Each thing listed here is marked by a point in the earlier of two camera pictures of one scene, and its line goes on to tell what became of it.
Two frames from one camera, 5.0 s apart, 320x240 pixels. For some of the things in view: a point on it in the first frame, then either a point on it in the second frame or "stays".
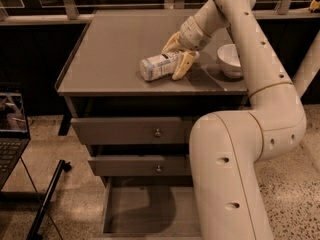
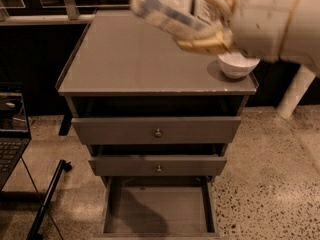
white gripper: (192, 33) → (258, 22)
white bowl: (229, 59) stays
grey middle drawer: (142, 165) stays
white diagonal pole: (309, 67) stays
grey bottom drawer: (151, 208) stays
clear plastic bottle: (158, 67) → (174, 5)
